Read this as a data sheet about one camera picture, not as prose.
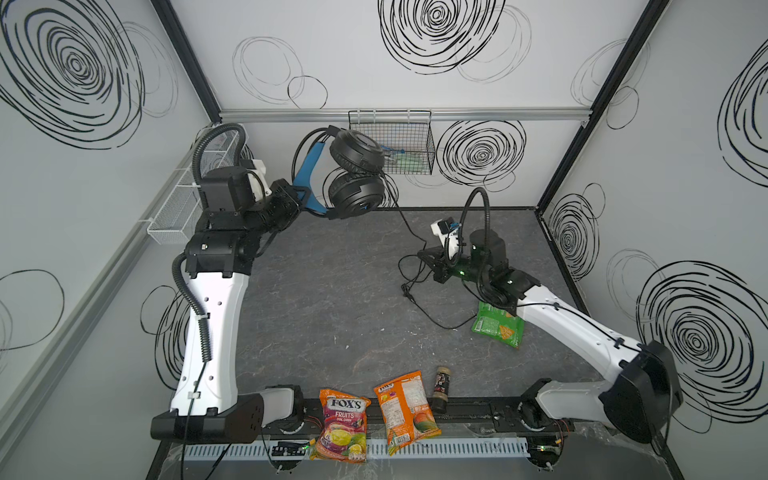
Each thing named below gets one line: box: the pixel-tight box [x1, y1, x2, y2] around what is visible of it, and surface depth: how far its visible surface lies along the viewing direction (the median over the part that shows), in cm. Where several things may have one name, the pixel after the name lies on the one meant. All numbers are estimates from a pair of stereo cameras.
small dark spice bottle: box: [432, 366, 451, 414], surface depth 77 cm
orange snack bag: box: [374, 370, 442, 456], surface depth 74 cm
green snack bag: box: [471, 301, 525, 349], surface depth 88 cm
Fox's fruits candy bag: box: [310, 389, 371, 463], surface depth 70 cm
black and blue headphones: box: [291, 125, 399, 220], surface depth 51 cm
